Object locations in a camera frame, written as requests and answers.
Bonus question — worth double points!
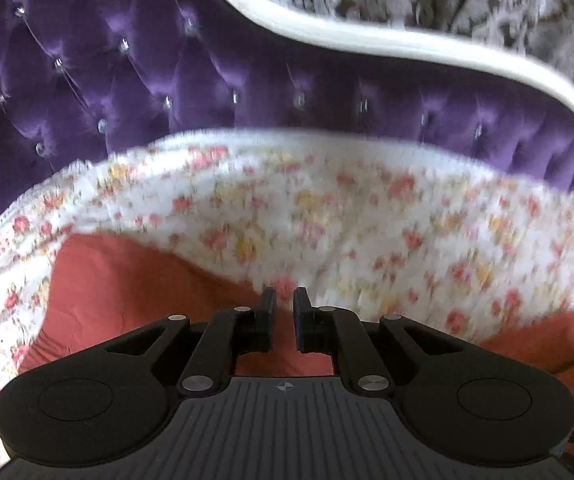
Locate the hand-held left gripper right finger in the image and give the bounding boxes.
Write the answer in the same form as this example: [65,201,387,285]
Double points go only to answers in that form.
[292,287,468,400]

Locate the rust red pants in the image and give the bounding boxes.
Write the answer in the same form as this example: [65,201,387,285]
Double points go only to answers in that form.
[17,234,574,413]

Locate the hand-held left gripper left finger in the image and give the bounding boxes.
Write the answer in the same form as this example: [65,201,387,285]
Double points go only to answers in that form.
[104,286,278,401]

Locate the white floral blanket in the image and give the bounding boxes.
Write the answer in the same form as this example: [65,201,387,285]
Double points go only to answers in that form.
[0,130,574,476]

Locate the purple tufted velvet headboard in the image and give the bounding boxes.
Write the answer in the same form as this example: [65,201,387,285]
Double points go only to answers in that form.
[0,0,574,261]

